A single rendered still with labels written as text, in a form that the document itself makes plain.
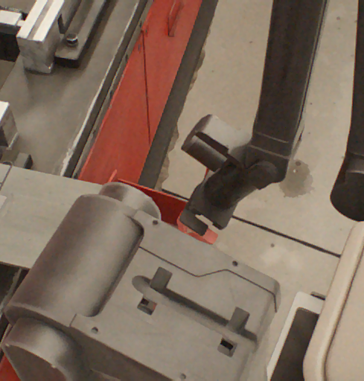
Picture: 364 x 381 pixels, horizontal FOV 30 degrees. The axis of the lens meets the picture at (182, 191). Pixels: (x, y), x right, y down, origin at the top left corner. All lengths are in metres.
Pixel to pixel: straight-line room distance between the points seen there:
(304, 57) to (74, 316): 0.49
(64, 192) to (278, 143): 0.43
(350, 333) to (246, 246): 1.60
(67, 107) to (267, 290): 1.11
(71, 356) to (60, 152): 1.03
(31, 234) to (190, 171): 1.35
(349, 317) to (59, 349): 0.39
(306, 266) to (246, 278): 1.87
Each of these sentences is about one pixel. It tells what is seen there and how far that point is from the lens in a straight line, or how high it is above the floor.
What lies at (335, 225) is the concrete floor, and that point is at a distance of 2.33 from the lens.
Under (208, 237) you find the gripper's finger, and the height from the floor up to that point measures 1.04.
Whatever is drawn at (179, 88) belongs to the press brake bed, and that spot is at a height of 0.05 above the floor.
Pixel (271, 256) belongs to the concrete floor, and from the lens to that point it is 2.23.
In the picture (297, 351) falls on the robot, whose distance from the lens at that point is 0.97.
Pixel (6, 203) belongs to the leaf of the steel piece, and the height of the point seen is 1.02.
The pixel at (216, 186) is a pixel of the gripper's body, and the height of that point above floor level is 1.12.
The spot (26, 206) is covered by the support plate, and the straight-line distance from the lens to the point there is 1.14.
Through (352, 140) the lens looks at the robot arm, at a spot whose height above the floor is 1.31.
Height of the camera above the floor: 1.93
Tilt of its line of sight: 55 degrees down
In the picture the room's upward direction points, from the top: straight up
